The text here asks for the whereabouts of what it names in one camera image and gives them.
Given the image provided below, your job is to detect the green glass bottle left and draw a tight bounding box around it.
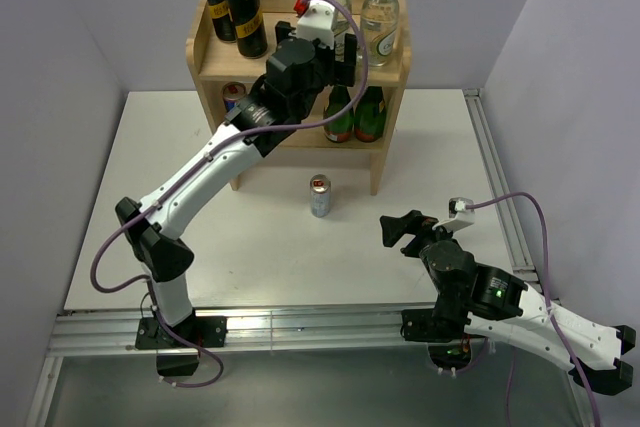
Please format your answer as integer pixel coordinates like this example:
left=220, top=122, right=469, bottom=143
left=323, top=85, right=354, bottom=143

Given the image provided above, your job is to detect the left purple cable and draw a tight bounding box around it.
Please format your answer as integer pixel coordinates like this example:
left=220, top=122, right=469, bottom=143
left=89, top=0, right=370, bottom=389

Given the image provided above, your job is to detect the wooden two-tier shelf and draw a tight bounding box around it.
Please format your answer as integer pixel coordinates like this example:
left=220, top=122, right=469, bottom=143
left=186, top=0, right=412, bottom=195

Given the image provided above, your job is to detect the silver can front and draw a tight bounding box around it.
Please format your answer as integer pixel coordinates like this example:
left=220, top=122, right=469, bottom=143
left=222, top=82, right=247, bottom=112

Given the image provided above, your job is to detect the silver can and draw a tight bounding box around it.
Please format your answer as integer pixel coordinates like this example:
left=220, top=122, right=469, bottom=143
left=222, top=82, right=247, bottom=112
left=310, top=174, right=331, bottom=218

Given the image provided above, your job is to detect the green glass bottle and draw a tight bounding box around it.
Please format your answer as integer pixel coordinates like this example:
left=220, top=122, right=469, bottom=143
left=323, top=85, right=354, bottom=143
left=354, top=86, right=386, bottom=143

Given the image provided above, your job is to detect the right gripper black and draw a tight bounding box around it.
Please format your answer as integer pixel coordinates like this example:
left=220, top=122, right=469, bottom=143
left=378, top=208, right=461, bottom=261

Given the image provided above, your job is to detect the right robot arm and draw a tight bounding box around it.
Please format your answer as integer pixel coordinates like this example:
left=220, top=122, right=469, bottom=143
left=380, top=210, right=636, bottom=396

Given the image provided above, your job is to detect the green glass bottle right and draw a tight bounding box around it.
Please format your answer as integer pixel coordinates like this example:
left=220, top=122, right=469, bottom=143
left=354, top=86, right=386, bottom=143

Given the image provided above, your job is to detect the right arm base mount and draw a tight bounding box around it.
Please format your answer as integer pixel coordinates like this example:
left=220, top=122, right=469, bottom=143
left=400, top=308, right=492, bottom=376

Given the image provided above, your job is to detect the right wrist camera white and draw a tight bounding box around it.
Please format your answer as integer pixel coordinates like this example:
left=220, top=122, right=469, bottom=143
left=433, top=197, right=475, bottom=233

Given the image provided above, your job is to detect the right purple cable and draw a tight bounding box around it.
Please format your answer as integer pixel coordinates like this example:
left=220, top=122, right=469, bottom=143
left=467, top=191, right=606, bottom=427

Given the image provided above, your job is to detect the aluminium rail frame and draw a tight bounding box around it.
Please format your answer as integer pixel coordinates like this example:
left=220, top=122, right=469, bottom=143
left=28, top=89, right=592, bottom=426

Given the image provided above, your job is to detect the clear bottle green cap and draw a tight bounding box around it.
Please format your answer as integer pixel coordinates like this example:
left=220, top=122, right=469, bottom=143
left=360, top=0, right=400, bottom=67

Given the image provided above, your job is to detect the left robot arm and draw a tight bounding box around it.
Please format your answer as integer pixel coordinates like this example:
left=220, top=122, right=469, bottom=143
left=115, top=22, right=365, bottom=346

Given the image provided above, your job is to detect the purple cable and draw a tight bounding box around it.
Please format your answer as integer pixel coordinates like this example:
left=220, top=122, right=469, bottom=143
left=467, top=191, right=606, bottom=427
left=89, top=0, right=370, bottom=389

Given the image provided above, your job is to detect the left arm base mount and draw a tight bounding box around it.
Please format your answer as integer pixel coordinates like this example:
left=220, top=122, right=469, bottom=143
left=134, top=314, right=227, bottom=388

